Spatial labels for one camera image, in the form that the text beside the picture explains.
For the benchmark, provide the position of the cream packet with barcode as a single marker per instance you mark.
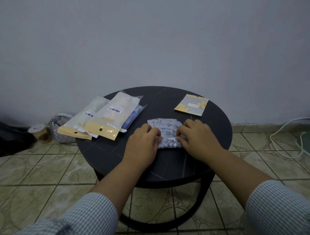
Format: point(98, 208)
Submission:
point(77, 123)

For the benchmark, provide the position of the person's right forearm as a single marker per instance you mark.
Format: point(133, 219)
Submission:
point(242, 176)

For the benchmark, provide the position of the person's left hand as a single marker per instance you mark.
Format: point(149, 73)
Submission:
point(143, 147)

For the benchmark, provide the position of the ribbon spool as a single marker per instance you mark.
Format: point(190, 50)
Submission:
point(38, 133)

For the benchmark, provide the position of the person's right hand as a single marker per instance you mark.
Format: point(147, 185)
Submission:
point(201, 142)

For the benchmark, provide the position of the blue flower shower cap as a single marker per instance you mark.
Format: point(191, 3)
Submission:
point(132, 117)

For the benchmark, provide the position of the stack of yellow small pouches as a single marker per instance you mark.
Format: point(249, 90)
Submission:
point(191, 104)

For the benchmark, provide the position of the silver quilted handbag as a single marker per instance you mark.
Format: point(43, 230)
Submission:
point(59, 136)

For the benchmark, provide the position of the pale green appliance base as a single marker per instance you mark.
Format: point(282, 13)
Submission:
point(307, 142)

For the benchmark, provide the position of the black bag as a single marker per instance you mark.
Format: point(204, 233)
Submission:
point(13, 140)

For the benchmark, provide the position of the yellow-edged packet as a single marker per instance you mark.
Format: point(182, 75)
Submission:
point(111, 118)

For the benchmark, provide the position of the black round side table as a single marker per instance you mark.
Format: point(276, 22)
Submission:
point(213, 130)

